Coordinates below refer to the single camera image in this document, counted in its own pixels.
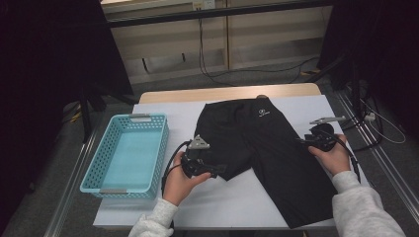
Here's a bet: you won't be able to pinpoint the person's right hand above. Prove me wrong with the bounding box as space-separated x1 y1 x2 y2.
307 132 352 177

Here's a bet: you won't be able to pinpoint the black shorts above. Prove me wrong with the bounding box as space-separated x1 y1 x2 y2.
194 97 339 230

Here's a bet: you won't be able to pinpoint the black floor cable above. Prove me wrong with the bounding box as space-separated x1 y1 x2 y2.
340 95 384 152

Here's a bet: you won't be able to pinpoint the white floor cable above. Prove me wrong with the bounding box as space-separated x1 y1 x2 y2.
359 98 407 145

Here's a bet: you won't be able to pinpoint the black power cable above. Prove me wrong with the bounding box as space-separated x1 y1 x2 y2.
197 8 320 87

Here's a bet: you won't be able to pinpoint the left hand-held gripper black cable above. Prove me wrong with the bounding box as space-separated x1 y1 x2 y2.
160 140 192 196

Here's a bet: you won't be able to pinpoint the black curtain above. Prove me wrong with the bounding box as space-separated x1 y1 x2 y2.
317 0 419 139
0 0 134 231

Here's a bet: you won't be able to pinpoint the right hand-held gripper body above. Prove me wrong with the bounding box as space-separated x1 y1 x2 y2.
302 116 347 153

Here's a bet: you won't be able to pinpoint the blue perforated plastic basket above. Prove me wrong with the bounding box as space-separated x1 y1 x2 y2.
79 113 170 200

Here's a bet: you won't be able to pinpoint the beige wooden cabinet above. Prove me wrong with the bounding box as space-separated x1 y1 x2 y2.
100 0 334 85

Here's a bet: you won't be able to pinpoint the black tripod stand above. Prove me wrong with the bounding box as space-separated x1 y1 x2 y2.
78 83 139 144
302 53 364 115

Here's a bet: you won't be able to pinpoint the right hand-held gripper black cable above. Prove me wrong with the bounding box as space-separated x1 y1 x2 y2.
324 129 362 184

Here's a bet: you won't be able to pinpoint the person's left hand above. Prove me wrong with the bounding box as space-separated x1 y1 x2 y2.
162 151 211 207

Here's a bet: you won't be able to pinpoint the metal floor rail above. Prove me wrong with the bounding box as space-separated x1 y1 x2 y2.
335 90 419 215
43 131 97 237

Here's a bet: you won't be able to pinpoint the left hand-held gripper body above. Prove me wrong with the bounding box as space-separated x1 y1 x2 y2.
180 133 215 181

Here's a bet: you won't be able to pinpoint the hand-held gripper black cable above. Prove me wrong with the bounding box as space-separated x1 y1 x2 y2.
160 140 192 196
324 129 362 184

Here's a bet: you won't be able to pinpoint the white wall socket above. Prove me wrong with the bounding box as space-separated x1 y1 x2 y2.
192 0 216 10

